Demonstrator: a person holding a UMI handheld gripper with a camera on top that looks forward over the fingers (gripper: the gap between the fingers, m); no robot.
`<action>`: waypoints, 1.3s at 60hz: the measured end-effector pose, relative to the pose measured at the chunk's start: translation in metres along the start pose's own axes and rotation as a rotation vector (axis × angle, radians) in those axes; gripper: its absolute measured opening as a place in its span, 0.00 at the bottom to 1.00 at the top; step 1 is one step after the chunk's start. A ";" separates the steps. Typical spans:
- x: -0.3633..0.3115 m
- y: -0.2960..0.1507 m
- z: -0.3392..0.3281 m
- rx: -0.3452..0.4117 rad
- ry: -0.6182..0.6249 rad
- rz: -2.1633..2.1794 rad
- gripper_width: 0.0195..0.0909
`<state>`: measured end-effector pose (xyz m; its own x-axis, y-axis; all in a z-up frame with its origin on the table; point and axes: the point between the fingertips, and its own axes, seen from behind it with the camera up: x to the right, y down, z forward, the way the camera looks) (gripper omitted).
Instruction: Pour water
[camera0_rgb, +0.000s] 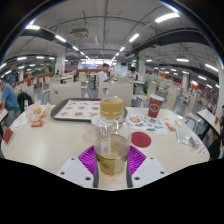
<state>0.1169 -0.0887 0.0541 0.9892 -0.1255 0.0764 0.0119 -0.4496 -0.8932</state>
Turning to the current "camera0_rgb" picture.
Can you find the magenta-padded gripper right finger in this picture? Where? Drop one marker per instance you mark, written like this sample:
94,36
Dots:
137,160

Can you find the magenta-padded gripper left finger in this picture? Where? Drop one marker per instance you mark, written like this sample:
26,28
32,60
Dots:
87,160

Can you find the clear bottle with yellow cap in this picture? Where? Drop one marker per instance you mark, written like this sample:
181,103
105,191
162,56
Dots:
111,133

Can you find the flat round red coaster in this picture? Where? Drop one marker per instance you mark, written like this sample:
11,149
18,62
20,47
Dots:
141,139

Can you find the colourful printed paper sheet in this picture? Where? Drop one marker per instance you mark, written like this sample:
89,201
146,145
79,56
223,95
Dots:
146,123

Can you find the red sauce sachet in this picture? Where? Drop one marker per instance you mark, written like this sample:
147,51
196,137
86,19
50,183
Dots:
170,126

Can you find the brown food tray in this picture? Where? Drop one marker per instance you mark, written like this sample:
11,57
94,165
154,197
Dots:
76,110

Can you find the clear plastic wrapper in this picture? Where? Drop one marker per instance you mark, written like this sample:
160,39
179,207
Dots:
185,136

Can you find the red paper cup with lid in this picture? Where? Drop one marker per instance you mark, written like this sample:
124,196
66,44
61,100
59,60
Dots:
155,106

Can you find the white sachet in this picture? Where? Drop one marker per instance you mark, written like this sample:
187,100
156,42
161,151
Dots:
180,117

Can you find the pink printed table label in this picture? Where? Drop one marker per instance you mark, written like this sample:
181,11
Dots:
201,150

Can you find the clear plastic food bag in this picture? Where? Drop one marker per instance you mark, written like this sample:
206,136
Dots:
37,111

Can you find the beige chairs group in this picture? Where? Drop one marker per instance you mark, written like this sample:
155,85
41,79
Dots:
151,89

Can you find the white paper sheet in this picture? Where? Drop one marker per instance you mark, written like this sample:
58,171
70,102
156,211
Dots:
19,122

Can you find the beige dining table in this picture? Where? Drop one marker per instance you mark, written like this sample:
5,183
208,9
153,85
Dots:
2,114
208,118

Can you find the small red box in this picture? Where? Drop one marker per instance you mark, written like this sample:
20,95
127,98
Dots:
7,135

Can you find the person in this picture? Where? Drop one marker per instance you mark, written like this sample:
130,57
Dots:
132,74
104,75
9,98
221,126

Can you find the ceiling air conditioner unit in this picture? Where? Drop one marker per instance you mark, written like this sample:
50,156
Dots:
79,32

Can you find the ceiling lights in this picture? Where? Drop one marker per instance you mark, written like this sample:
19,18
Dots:
166,16

